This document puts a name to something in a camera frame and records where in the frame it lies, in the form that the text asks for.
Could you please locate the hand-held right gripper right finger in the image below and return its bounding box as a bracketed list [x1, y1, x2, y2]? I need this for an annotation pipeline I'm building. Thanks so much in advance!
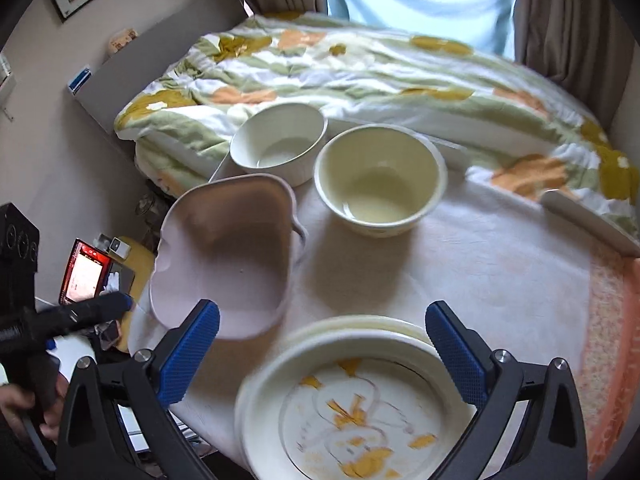
[425, 300, 588, 480]

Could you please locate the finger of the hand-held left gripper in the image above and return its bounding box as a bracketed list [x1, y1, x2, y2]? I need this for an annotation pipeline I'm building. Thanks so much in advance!
[27, 292, 134, 346]

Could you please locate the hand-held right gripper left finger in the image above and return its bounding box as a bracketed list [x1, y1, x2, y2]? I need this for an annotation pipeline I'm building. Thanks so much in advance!
[55, 299, 221, 480]

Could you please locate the patterned white bowl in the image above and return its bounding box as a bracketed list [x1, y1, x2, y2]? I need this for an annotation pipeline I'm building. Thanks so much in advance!
[235, 330, 478, 480]

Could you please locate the person's left hand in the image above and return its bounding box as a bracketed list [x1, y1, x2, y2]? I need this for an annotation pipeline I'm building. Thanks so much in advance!
[0, 372, 70, 443]

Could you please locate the phone with red screen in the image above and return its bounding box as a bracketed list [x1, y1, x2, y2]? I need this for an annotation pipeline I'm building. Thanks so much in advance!
[59, 239, 137, 307]

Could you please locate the small white charger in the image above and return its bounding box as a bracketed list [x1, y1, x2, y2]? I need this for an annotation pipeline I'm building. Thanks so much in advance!
[97, 232, 132, 261]

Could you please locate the yellow round stool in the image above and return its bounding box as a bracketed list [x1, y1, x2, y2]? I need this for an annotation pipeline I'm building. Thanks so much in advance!
[116, 236, 157, 353]

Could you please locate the white tablecloth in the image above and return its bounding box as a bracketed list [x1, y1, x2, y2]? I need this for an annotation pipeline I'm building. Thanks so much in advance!
[127, 165, 640, 480]

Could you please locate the pink square bowl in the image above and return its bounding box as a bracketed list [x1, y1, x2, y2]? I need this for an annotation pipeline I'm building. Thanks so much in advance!
[150, 174, 310, 342]

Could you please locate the cream plate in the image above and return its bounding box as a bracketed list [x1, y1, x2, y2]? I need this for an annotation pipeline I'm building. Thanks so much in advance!
[282, 314, 436, 356]

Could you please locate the glass jar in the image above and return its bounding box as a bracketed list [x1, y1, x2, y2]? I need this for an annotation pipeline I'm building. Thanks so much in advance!
[136, 191, 168, 222]

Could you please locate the orange patterned cloth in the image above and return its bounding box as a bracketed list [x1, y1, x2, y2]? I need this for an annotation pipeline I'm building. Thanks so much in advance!
[580, 252, 640, 478]

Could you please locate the pale bed sheet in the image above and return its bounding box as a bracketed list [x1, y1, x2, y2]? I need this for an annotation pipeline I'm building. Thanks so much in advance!
[135, 135, 226, 196]

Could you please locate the white plate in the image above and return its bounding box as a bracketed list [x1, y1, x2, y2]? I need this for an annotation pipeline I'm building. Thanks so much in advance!
[541, 187, 640, 257]

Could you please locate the blue and white box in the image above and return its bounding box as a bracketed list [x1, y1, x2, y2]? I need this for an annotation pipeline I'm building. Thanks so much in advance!
[66, 64, 94, 95]

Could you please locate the cream bowl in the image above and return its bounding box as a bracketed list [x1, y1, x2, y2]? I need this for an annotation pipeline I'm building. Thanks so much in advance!
[314, 126, 448, 238]

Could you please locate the grey bed headboard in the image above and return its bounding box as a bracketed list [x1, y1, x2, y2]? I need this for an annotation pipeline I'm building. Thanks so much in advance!
[74, 0, 251, 135]

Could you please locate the small plush toy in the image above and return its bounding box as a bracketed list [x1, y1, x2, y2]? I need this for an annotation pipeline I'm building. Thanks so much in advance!
[109, 29, 137, 54]

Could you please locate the floral blanket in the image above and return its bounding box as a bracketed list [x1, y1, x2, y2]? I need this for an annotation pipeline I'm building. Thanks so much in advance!
[114, 12, 640, 241]

